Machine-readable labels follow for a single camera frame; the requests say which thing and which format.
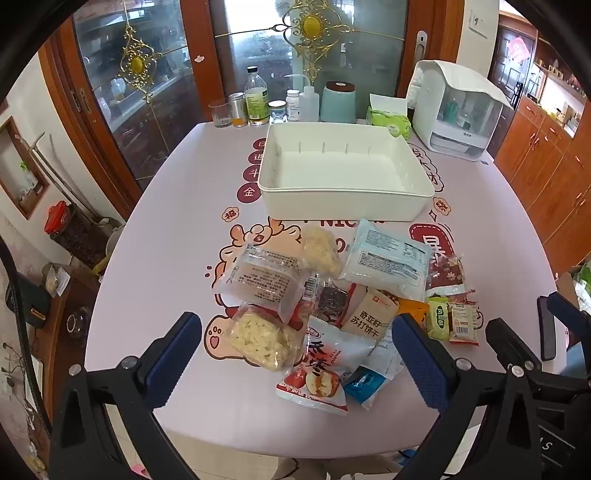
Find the pink printed tablecloth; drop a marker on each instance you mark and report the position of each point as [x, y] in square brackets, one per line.
[184, 221]

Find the clear bread packet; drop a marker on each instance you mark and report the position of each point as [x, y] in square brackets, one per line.
[265, 277]

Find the plastic wash bottle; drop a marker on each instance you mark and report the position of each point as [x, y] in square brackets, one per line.
[308, 105]

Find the dark jujube packet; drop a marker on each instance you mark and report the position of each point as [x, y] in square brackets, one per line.
[332, 300]

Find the large white blue packet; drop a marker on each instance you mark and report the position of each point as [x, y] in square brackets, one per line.
[383, 258]

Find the white towel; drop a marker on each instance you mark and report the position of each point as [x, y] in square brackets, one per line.
[466, 76]

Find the yellow rice crisp packet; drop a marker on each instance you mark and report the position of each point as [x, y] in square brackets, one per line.
[323, 249]
[258, 337]

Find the white red printed packet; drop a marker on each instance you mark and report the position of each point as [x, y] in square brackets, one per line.
[323, 364]

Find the red clear candy packet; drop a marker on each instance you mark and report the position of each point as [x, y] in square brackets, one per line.
[445, 274]

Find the small glass jar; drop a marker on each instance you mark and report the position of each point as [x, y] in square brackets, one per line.
[277, 111]

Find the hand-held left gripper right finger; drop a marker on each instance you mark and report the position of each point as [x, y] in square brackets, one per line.
[422, 364]

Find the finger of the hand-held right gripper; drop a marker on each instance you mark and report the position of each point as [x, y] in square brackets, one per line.
[512, 341]
[548, 327]

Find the small green snack packet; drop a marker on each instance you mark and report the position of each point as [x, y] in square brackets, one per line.
[438, 318]

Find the white pill bottle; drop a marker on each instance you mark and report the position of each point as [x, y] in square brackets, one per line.
[292, 106]

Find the drinking glass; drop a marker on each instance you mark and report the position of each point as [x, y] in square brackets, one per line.
[221, 115]

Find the glass cabinet door gold ornament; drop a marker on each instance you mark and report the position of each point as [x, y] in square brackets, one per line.
[314, 46]
[134, 92]

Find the wooden cabinets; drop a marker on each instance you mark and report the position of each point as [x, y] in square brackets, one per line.
[545, 161]

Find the teal ceramic canister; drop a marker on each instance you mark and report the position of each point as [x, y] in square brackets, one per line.
[338, 102]

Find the red lid jar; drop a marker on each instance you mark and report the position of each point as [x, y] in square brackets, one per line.
[69, 230]

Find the white plastic bin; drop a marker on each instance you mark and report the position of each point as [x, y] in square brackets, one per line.
[346, 175]

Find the green label glass bottle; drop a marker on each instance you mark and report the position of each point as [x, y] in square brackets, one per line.
[256, 99]

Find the small red white packet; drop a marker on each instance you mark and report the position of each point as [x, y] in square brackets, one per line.
[463, 318]

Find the green tissue pack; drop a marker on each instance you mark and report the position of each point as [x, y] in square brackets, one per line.
[390, 117]

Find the wooden wall frame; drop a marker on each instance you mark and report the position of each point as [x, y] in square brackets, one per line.
[23, 170]

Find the small blue sachet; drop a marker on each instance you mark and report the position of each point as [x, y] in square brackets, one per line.
[364, 385]

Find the white desktop organiser box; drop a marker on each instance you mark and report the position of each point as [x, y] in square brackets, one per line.
[455, 120]

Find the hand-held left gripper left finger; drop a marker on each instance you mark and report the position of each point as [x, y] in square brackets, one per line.
[173, 353]

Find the orange snack packet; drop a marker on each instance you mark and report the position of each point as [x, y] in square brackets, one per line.
[413, 309]

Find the beige cracker packet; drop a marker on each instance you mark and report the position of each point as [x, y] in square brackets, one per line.
[369, 314]

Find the metal can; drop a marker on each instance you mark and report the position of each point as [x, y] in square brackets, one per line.
[237, 108]

